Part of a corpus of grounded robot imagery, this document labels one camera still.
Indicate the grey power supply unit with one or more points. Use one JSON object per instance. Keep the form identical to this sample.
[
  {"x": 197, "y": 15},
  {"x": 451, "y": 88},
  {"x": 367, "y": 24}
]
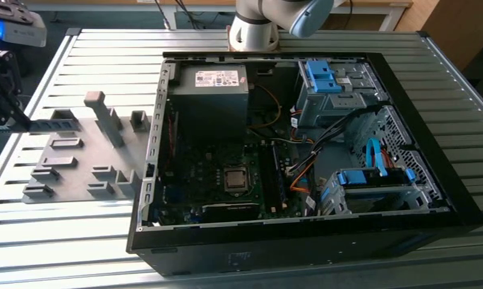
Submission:
[{"x": 209, "y": 102}]

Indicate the blue plastic drive carrier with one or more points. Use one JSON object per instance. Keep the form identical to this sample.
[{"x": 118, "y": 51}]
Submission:
[{"x": 323, "y": 78}]

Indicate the grey metal drive cage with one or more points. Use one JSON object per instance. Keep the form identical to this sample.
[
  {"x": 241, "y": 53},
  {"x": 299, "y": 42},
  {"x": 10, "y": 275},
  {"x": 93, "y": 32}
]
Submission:
[{"x": 346, "y": 102}]

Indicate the grey parts rack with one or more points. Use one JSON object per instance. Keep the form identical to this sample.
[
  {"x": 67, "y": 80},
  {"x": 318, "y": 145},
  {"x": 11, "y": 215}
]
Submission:
[{"x": 85, "y": 150}]

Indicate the grey metal disk bay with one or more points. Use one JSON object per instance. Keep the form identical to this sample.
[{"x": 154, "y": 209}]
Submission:
[{"x": 419, "y": 195}]

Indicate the green motherboard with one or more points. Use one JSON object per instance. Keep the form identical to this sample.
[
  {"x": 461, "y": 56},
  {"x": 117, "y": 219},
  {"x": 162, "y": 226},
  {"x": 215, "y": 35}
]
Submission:
[{"x": 193, "y": 180}]

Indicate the hard disk in blue carrier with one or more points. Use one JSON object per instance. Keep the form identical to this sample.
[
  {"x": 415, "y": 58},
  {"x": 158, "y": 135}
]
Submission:
[{"x": 358, "y": 177}]

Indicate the silver CPU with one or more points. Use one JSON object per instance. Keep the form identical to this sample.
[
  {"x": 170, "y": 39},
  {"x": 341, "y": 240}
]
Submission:
[{"x": 237, "y": 180}]

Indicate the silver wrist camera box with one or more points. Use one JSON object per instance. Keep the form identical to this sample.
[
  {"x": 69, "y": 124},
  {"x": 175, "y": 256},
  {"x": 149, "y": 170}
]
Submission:
[{"x": 22, "y": 33}]

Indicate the black graphics card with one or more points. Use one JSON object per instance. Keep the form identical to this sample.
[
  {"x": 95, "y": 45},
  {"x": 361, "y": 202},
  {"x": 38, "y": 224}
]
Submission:
[{"x": 231, "y": 212}]

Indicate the black open PC case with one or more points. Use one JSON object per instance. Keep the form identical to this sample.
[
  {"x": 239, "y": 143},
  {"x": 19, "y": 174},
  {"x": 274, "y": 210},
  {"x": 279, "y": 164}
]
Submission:
[{"x": 426, "y": 150}]

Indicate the wooden cabinet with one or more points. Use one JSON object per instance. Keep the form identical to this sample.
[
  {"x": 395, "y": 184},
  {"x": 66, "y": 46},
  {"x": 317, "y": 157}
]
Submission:
[{"x": 458, "y": 30}]

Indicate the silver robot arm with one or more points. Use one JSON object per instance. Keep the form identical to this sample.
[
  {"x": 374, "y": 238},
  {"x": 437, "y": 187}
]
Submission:
[{"x": 253, "y": 33}]

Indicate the CPU socket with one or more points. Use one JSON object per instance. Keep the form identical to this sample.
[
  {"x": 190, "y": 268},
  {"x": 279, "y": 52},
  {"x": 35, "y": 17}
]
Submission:
[{"x": 237, "y": 193}]

